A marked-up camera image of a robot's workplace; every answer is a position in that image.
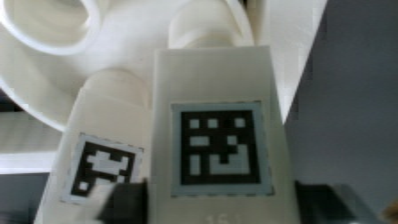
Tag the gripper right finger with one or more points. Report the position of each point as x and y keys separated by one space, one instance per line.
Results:
x=331 y=205

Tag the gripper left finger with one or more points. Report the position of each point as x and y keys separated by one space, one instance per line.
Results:
x=123 y=203

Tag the white round stool seat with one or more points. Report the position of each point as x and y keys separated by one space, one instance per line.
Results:
x=56 y=25

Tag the white U-shaped obstacle fence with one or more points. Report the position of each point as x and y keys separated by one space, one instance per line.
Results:
x=24 y=143

